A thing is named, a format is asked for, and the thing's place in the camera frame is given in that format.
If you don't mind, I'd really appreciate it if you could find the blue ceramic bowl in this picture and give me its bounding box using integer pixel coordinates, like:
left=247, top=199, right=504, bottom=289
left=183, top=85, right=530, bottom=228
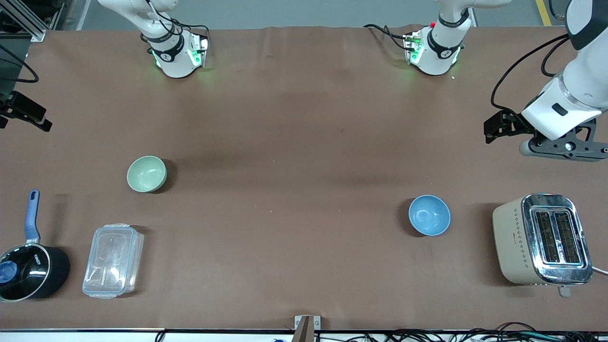
left=408, top=195, right=451, bottom=237

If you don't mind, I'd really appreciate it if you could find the green ceramic bowl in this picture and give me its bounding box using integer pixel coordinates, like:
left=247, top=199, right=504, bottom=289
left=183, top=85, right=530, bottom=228
left=127, top=156, right=168, bottom=193

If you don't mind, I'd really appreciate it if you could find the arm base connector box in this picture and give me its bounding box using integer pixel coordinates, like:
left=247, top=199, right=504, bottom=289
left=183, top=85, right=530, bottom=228
left=188, top=32, right=210, bottom=68
left=403, top=31, right=424, bottom=66

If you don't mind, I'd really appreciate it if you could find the beige chrome two-slot toaster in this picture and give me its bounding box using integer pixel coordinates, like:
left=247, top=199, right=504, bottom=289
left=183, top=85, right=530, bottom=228
left=492, top=193, right=594, bottom=298

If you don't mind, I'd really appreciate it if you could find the clear plastic lidded container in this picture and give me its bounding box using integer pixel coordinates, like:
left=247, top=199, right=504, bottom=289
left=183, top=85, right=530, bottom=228
left=82, top=223, right=145, bottom=300

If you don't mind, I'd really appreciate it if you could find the brown table cloth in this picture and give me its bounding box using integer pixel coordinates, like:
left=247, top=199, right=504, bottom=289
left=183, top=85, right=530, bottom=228
left=0, top=24, right=608, bottom=332

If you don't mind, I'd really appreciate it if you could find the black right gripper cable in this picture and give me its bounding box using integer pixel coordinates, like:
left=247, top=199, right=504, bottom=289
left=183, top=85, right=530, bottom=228
left=0, top=45, right=39, bottom=84

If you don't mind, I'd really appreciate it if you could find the aluminium frame profile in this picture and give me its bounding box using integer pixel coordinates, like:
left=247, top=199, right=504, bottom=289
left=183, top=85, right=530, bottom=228
left=0, top=0, right=66, bottom=42

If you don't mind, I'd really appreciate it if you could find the black arm base cable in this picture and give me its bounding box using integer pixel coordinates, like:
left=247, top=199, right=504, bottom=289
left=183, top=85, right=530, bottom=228
left=142, top=0, right=210, bottom=43
left=363, top=24, right=410, bottom=49

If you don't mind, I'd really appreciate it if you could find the black saucepan blue handle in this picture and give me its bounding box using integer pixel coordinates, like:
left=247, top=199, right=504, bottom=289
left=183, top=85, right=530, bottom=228
left=0, top=190, right=71, bottom=303

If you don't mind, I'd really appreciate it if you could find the black cable tangle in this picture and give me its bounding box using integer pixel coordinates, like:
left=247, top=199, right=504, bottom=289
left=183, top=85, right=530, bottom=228
left=318, top=322, right=608, bottom=342

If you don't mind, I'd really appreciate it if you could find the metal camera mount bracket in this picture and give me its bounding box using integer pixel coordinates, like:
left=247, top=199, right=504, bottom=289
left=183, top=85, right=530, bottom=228
left=294, top=315, right=322, bottom=342

